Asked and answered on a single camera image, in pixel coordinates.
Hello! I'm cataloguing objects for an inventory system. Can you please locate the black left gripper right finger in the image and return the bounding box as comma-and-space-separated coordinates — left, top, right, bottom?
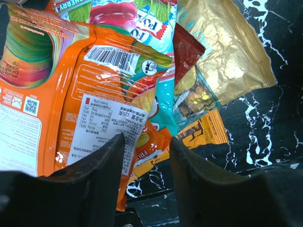
169, 138, 303, 227

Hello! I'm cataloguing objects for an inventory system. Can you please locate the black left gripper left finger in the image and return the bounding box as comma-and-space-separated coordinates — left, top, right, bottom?
0, 134, 125, 227

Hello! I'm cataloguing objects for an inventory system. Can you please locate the orange honey dijon chips bag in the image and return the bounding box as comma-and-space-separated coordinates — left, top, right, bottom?
128, 109, 229, 183

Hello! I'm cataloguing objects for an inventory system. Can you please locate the orange fruit candy bag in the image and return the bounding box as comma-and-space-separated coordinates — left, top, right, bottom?
54, 26, 158, 211

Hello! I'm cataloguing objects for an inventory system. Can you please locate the gold chips bag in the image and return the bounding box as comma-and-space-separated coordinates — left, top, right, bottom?
174, 0, 278, 119

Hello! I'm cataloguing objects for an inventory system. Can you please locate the dark red Doritos bag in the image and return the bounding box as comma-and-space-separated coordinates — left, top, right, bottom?
173, 23, 205, 86

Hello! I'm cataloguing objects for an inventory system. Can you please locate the orange white snack packet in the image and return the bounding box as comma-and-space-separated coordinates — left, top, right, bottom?
0, 3, 96, 177

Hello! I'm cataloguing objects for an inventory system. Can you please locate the teal Fox's candy bag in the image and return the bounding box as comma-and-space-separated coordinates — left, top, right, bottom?
47, 0, 178, 135

